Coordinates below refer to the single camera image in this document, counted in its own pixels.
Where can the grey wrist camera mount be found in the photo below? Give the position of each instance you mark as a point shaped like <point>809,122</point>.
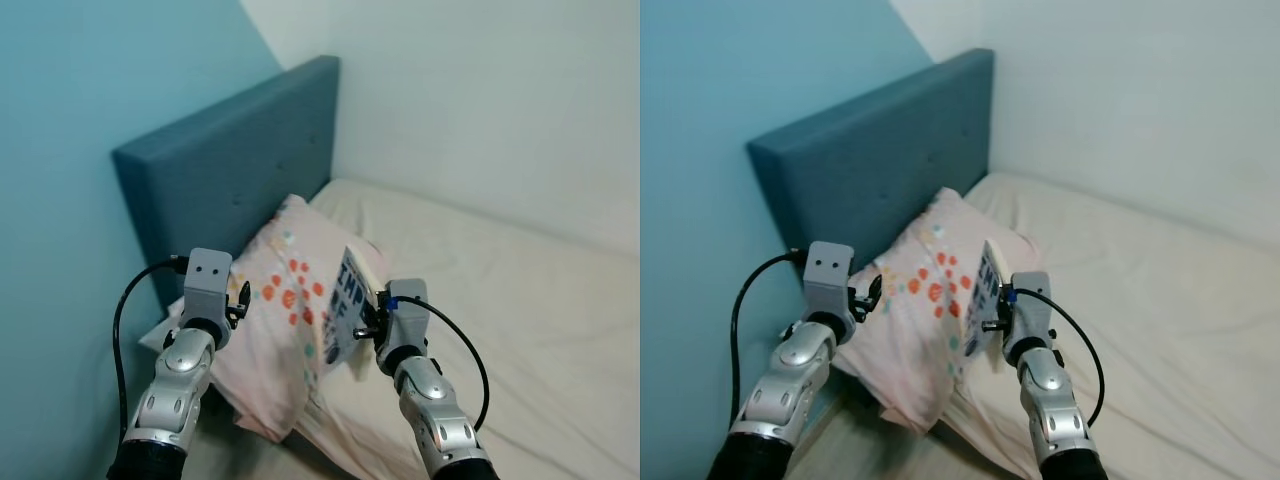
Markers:
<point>207,280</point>
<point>408,320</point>
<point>1032,312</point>
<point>830,275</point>

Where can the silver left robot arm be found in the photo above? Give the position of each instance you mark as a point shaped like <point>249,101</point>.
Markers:
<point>175,390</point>
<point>790,385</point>

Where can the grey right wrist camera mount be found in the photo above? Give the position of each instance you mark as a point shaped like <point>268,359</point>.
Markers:
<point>1032,312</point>
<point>408,320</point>

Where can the white book blue letters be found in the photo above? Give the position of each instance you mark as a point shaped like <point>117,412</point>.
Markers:
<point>348,305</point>
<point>990,300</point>

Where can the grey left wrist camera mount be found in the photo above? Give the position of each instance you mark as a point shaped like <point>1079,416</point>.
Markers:
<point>830,275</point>
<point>207,280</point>

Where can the pink dotted pillow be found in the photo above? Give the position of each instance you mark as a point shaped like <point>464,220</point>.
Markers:
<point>900,330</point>
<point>275,330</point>

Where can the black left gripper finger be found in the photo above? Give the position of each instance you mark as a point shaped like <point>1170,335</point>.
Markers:
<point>868,297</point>
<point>240,300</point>

